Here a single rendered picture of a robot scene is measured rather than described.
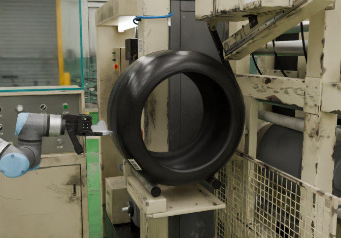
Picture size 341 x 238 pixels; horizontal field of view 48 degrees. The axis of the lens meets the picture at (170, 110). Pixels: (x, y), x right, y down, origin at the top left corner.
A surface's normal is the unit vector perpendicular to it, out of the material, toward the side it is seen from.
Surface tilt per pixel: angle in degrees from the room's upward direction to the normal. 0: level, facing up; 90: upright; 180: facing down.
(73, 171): 90
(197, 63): 79
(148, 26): 90
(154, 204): 90
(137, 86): 64
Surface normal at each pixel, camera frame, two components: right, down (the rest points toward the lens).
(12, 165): 0.15, 0.16
